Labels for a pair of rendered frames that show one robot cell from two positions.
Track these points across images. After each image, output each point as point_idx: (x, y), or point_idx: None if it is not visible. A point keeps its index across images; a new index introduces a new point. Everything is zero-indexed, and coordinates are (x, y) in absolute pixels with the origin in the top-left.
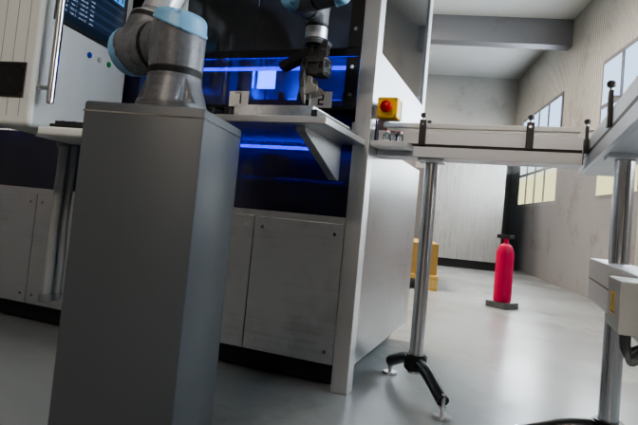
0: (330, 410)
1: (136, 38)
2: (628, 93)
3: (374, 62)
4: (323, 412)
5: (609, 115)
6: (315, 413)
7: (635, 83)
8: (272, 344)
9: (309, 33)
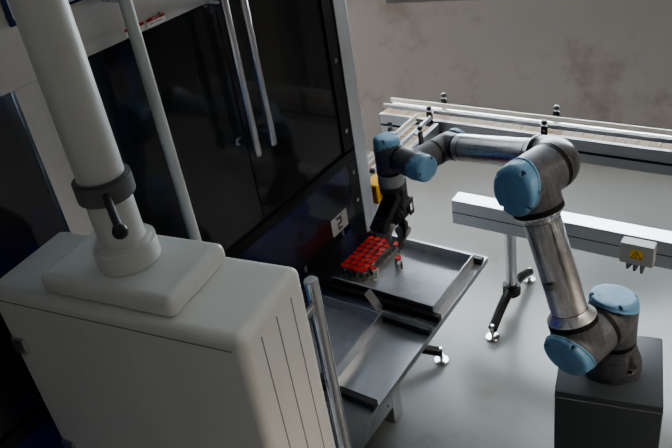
0: (438, 426)
1: (617, 340)
2: (599, 146)
3: (366, 155)
4: (443, 431)
5: None
6: (446, 437)
7: (621, 148)
8: (360, 445)
9: (401, 183)
